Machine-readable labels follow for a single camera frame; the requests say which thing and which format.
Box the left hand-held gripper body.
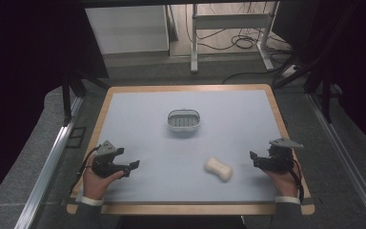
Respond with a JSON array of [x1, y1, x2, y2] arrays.
[[91, 139, 122, 179]]

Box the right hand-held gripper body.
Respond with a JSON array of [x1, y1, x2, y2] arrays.
[[259, 136, 305, 175]]

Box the cream soap bar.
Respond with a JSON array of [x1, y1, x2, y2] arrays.
[[204, 156, 234, 182]]

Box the white grey soap dish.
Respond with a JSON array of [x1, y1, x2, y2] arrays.
[[166, 109, 202, 134]]

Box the person's left hand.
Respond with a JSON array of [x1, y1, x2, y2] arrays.
[[82, 156, 126, 201]]

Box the person's right hand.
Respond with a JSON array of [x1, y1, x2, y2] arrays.
[[262, 167, 300, 200]]

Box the light blue table mat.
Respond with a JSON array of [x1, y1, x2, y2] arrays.
[[100, 89, 282, 203]]

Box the black metal stand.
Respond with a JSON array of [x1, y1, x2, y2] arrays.
[[60, 72, 112, 126], [272, 47, 344, 124]]

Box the wooden table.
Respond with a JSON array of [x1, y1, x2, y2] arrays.
[[66, 83, 316, 216]]

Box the white power strip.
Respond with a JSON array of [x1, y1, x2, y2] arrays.
[[279, 64, 300, 80]]

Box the white cabinet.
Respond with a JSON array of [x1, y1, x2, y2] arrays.
[[85, 5, 171, 55]]

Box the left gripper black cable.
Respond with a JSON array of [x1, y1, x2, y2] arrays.
[[70, 144, 103, 196]]

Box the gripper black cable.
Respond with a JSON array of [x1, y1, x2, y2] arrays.
[[289, 157, 306, 205], [70, 144, 103, 196]]

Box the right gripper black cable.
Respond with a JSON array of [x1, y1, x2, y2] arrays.
[[289, 157, 306, 205]]

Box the aluminium floor rail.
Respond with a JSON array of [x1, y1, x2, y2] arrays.
[[13, 96, 84, 229], [307, 93, 366, 229]]

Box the black floor cables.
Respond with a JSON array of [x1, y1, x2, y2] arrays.
[[184, 2, 295, 55]]

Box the white desk frame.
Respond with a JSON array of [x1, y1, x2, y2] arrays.
[[190, 2, 280, 74]]

